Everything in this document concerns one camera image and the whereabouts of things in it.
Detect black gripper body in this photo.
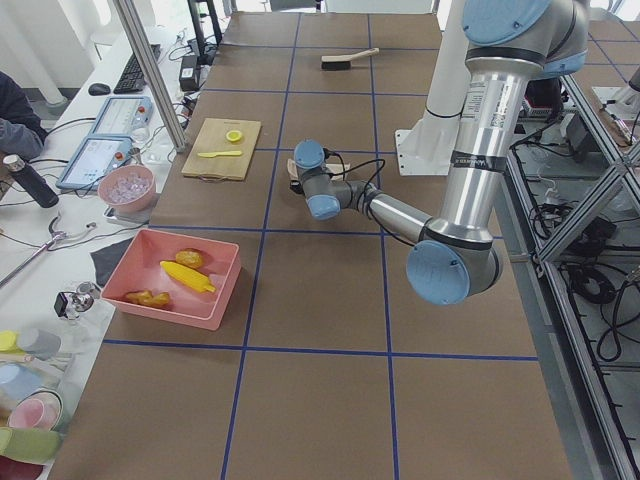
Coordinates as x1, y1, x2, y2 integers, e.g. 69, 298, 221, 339
289, 179, 303, 195

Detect pink bowl with clear pieces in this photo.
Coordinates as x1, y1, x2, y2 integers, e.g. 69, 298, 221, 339
97, 165, 156, 213

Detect beige plastic dustpan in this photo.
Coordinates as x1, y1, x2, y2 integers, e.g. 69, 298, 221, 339
287, 158, 351, 180

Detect bamboo cutting board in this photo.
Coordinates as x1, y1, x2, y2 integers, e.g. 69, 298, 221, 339
181, 118, 262, 181

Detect brown toy potato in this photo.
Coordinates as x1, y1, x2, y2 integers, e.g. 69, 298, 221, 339
175, 249, 204, 269

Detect teach pendant tablet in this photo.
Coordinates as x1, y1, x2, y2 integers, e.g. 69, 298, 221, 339
90, 95, 153, 136
56, 135, 133, 190

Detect aluminium frame post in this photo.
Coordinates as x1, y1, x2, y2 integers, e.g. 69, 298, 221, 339
113, 0, 187, 153

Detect black computer mouse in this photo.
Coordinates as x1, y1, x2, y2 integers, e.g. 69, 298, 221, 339
88, 83, 111, 96

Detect beige hand brush black bristles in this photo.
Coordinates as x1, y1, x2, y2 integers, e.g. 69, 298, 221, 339
321, 48, 380, 71

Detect yellow toy lemon slice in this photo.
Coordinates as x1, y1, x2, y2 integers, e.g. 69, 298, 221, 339
225, 129, 244, 143

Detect yellow plastic toy knife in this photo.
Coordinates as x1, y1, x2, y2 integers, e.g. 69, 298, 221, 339
197, 150, 243, 158

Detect yellow toy corn cob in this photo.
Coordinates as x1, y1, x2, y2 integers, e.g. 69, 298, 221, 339
160, 260, 216, 293

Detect dark grey cloth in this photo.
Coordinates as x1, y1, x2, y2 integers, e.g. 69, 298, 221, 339
90, 238, 132, 287

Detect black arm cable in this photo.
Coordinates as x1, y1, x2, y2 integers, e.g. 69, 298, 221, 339
322, 147, 387, 201

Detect upper teach pendant tablet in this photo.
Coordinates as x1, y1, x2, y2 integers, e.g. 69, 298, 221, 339
90, 95, 153, 136

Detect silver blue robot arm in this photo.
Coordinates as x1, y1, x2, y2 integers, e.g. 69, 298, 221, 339
290, 1, 589, 305

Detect tan toy ginger root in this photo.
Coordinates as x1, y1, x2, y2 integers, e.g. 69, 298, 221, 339
124, 290, 171, 309

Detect black water bottle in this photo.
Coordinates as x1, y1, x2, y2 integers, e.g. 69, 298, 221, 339
2, 154, 59, 208

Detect lower teach pendant tablet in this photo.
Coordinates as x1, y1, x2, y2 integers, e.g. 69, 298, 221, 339
56, 135, 133, 190

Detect black power adapter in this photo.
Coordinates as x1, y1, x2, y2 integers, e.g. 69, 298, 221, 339
179, 55, 200, 92

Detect stacked coloured cups and bowls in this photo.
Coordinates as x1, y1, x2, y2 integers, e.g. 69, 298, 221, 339
1, 328, 73, 479

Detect pink plastic bin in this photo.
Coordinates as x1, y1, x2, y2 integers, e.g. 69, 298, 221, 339
102, 229, 241, 331

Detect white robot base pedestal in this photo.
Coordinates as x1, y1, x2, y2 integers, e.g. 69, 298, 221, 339
395, 0, 470, 176

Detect black keyboard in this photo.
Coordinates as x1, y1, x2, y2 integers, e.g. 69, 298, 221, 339
112, 54, 146, 95

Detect seated person dark jacket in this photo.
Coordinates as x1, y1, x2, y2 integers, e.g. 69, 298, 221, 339
1, 72, 48, 161

